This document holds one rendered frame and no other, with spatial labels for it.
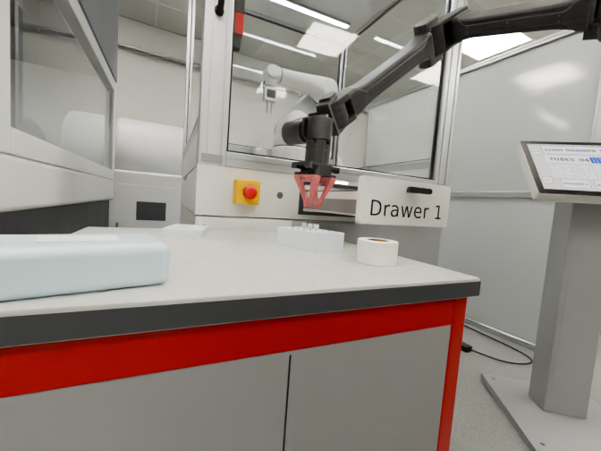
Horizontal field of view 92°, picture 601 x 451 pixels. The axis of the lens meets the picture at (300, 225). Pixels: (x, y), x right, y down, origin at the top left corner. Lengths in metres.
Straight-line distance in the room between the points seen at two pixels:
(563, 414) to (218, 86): 1.85
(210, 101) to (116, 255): 0.67
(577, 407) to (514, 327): 0.87
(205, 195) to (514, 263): 2.17
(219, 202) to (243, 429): 0.64
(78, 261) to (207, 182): 0.61
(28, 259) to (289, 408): 0.30
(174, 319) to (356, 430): 0.30
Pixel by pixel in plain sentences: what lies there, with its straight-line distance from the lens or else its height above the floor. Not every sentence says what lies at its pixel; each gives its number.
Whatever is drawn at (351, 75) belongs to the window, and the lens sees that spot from 1.16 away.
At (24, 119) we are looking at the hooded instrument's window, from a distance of 0.87.
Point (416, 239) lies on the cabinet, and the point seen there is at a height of 0.74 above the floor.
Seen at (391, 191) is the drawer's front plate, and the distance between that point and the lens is 0.73.
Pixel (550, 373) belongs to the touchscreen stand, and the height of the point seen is 0.21.
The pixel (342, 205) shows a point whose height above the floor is 0.86.
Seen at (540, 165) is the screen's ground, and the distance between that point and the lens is 1.55.
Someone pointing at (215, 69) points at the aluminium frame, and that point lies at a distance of 0.96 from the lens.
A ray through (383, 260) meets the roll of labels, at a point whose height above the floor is 0.77.
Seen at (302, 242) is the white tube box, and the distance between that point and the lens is 0.60.
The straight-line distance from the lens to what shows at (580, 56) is 2.64.
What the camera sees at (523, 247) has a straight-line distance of 2.51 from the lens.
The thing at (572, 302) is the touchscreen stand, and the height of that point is 0.53.
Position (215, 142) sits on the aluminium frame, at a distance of 0.90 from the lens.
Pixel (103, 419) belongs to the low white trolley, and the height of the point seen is 0.65.
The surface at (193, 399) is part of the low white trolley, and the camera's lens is 0.36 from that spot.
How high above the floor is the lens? 0.86
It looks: 4 degrees down
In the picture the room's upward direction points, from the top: 4 degrees clockwise
